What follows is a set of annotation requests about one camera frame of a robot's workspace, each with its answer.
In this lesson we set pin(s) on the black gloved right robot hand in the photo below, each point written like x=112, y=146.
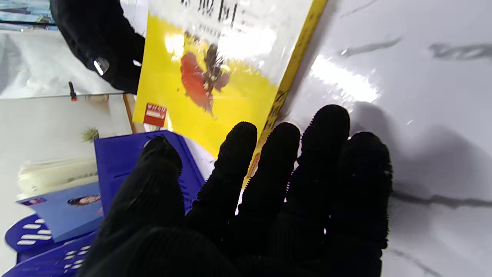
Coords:
x=100, y=34

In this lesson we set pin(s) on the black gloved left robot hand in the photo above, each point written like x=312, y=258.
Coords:
x=269, y=231

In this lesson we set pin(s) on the yellow and white cover book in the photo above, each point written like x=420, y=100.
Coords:
x=238, y=100

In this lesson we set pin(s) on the light blue cover book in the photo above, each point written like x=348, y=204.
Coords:
x=65, y=215

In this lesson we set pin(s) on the red and black clamp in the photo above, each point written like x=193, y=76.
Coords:
x=72, y=92

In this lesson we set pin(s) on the blue plastic file holder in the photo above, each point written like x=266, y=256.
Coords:
x=119, y=161

